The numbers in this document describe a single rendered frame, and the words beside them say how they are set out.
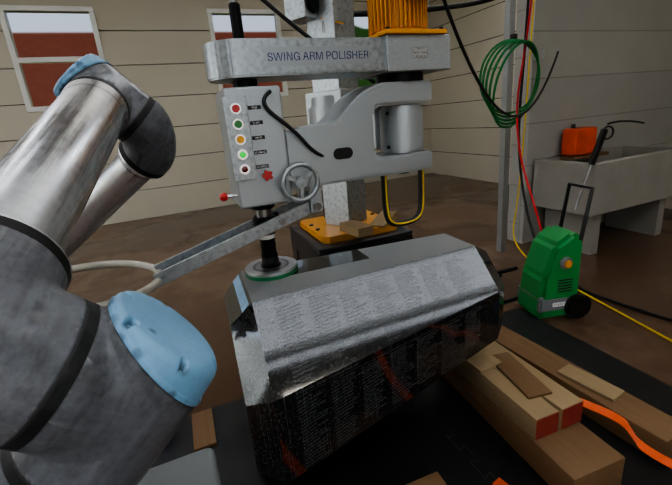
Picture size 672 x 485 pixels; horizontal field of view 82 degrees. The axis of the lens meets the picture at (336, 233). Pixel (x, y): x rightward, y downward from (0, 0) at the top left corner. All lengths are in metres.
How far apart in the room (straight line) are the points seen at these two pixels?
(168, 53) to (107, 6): 1.00
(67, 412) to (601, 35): 4.92
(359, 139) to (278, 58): 0.42
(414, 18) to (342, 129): 0.51
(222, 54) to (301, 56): 0.27
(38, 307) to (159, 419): 0.16
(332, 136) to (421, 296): 0.71
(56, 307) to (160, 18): 7.30
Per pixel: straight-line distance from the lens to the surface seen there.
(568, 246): 2.87
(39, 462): 0.52
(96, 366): 0.45
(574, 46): 4.67
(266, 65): 1.47
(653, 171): 4.64
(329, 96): 2.22
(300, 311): 1.41
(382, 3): 1.75
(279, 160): 1.46
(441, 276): 1.66
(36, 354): 0.44
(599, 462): 1.88
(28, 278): 0.47
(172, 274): 1.54
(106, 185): 1.07
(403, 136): 1.71
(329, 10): 2.31
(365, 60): 1.61
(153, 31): 7.62
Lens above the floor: 1.42
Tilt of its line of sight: 17 degrees down
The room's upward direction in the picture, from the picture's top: 5 degrees counter-clockwise
